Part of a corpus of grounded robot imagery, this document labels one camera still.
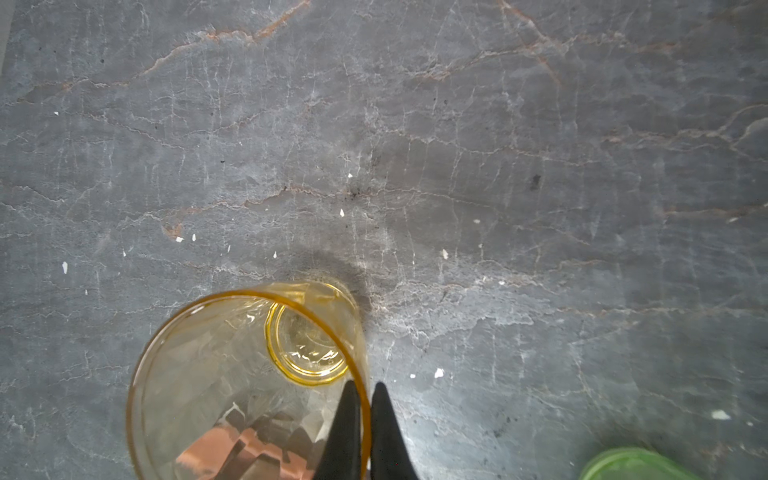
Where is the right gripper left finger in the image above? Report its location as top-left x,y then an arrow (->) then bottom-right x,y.
313,380 -> 362,480

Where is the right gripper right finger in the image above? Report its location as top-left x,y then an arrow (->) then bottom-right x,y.
370,382 -> 418,480

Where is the short yellow glass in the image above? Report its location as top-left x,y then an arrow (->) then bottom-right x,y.
126,279 -> 372,479

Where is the short green glass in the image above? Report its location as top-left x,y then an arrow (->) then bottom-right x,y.
579,448 -> 700,480

